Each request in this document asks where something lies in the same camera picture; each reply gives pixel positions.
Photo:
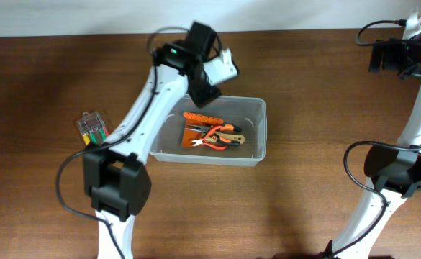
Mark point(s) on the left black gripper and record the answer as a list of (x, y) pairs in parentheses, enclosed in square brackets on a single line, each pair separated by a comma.
[(204, 98)]

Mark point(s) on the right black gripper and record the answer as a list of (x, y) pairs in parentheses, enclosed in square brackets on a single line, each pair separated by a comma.
[(391, 49)]

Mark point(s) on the orange socket rail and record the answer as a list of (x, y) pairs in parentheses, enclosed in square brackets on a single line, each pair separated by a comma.
[(192, 117)]

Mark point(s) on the orange black needle-nose pliers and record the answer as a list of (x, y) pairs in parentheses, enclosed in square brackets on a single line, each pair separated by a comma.
[(221, 131)]

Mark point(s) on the red black small pliers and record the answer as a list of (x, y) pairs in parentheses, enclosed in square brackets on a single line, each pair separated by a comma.
[(203, 141)]

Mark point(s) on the clear screwdriver set case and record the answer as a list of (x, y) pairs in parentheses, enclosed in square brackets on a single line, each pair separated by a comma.
[(92, 128)]

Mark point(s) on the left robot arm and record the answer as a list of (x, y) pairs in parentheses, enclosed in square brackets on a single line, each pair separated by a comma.
[(115, 177)]

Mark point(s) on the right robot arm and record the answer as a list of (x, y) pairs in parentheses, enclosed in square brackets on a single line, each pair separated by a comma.
[(393, 172)]

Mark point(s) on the clear plastic container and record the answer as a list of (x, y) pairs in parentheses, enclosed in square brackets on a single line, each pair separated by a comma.
[(247, 113)]

